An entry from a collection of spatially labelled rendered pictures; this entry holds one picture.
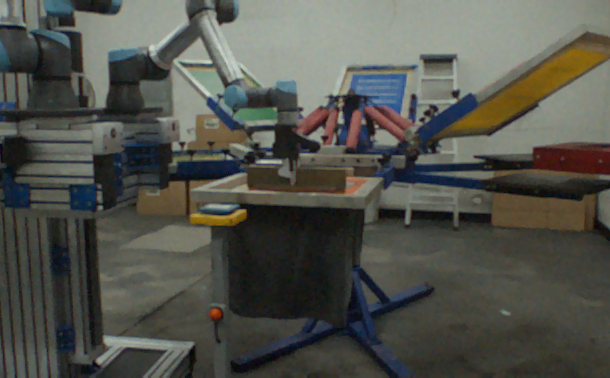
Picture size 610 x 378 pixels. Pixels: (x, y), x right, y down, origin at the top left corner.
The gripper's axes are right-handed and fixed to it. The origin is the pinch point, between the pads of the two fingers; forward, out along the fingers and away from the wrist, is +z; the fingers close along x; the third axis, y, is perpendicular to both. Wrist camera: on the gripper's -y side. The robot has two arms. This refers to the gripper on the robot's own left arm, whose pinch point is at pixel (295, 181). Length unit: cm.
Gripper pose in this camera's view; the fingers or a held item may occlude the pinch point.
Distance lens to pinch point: 209.5
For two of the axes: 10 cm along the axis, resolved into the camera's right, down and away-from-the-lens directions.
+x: -2.5, 1.5, -9.6
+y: -9.7, 0.0, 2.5
